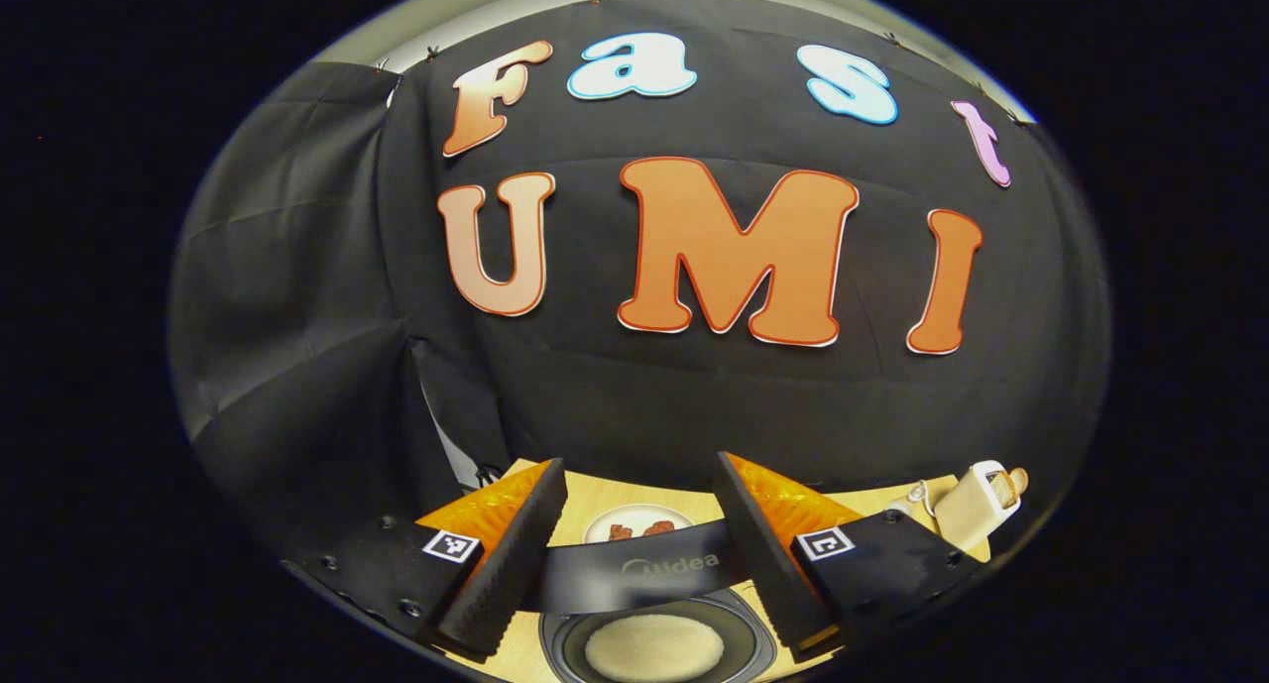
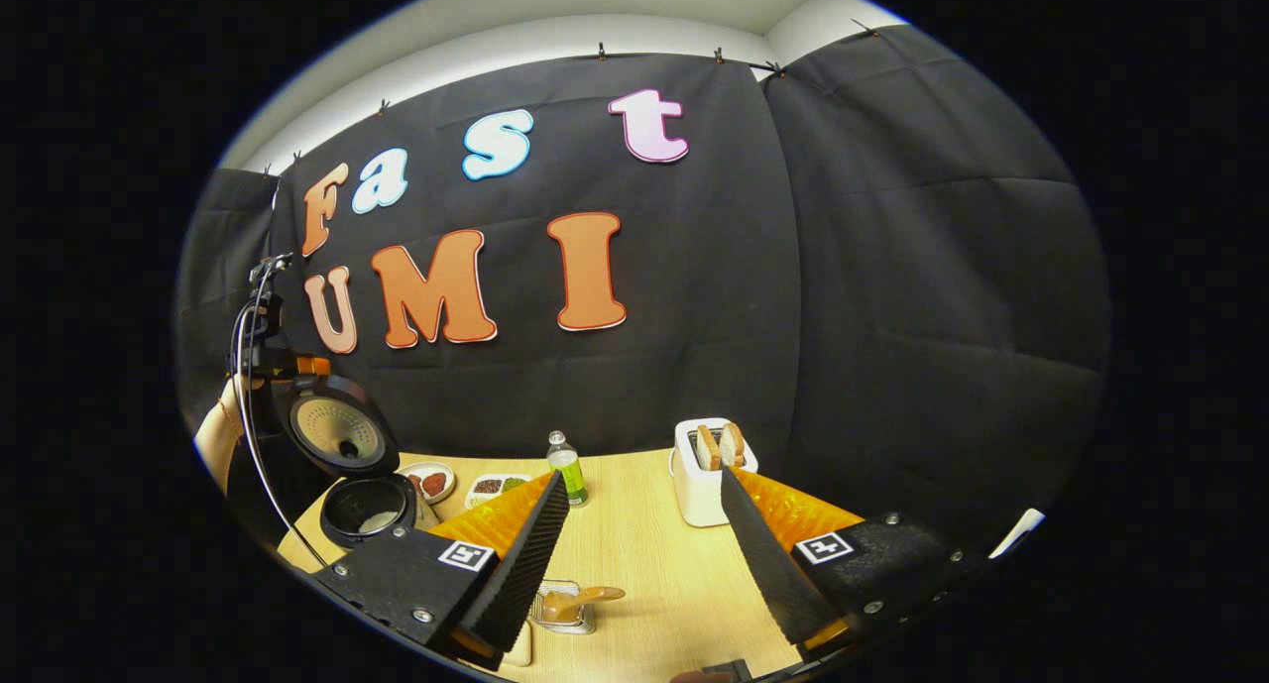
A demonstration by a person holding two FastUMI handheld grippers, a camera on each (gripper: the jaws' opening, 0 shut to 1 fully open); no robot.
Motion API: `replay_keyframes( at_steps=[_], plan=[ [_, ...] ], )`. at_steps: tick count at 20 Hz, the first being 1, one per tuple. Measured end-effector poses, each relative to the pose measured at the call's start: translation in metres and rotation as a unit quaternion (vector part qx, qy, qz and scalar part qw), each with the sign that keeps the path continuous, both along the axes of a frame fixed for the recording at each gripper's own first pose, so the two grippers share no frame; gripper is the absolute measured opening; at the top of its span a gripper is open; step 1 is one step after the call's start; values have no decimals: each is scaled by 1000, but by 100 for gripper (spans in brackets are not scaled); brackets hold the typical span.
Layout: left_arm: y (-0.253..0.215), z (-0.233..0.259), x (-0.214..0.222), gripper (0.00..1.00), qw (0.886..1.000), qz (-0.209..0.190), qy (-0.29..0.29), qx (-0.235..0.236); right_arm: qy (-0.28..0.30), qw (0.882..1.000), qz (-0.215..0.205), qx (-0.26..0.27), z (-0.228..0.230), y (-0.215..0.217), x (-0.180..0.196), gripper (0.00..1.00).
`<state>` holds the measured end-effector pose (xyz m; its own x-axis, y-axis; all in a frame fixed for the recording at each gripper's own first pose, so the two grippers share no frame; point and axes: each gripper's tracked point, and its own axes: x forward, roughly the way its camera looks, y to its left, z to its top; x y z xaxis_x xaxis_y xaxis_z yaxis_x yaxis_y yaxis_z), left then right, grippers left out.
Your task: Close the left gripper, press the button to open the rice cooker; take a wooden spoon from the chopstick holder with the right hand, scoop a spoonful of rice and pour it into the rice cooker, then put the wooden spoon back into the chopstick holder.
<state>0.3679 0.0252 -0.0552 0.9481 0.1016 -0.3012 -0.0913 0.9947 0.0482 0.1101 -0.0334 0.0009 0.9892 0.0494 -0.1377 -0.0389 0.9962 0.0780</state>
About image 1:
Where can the black rice cooker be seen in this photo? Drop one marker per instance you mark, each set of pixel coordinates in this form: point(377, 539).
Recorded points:
point(634, 574)

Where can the white toaster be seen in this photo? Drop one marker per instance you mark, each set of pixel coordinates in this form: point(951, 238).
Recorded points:
point(967, 514)

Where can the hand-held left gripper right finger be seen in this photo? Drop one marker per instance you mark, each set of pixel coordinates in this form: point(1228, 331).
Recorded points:
point(768, 564)

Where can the small round plate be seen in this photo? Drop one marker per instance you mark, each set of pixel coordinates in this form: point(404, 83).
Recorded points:
point(634, 517)

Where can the toasted bread slice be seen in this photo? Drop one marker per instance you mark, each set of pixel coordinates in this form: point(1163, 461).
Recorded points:
point(1011, 485)

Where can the white rice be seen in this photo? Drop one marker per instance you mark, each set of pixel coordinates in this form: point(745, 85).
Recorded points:
point(654, 648)

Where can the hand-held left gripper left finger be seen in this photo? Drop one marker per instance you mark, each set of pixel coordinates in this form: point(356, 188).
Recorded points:
point(516, 569)

